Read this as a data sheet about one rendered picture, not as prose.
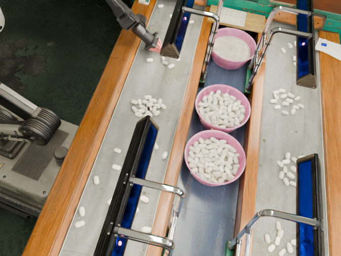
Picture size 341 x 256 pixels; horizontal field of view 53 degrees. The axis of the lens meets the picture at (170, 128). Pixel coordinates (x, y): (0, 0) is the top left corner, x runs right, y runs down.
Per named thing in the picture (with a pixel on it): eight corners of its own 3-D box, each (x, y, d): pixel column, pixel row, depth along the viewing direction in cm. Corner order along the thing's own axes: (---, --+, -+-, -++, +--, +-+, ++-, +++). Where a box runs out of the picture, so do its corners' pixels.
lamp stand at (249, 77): (242, 96, 178) (271, 29, 141) (245, 69, 190) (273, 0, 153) (278, 104, 178) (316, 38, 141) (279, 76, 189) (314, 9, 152)
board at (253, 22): (206, 22, 195) (207, 20, 194) (210, 5, 204) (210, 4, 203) (263, 33, 194) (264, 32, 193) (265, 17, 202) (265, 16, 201)
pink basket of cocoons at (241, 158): (176, 185, 147) (178, 176, 139) (187, 135, 162) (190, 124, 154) (237, 199, 146) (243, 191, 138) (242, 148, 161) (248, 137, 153)
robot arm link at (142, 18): (118, 24, 168) (130, 14, 163) (122, 12, 175) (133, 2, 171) (136, 40, 174) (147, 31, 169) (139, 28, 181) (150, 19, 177)
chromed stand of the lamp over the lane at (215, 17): (168, 80, 180) (177, 9, 143) (175, 54, 191) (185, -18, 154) (203, 88, 179) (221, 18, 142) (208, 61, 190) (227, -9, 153)
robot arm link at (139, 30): (129, 31, 169) (137, 25, 166) (131, 24, 173) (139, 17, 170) (139, 40, 172) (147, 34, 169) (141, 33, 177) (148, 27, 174)
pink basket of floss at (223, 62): (223, 80, 184) (227, 67, 176) (196, 48, 195) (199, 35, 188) (261, 64, 193) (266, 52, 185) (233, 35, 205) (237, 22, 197)
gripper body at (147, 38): (159, 33, 177) (149, 23, 173) (155, 46, 171) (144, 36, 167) (150, 39, 181) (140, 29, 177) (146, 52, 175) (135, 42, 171)
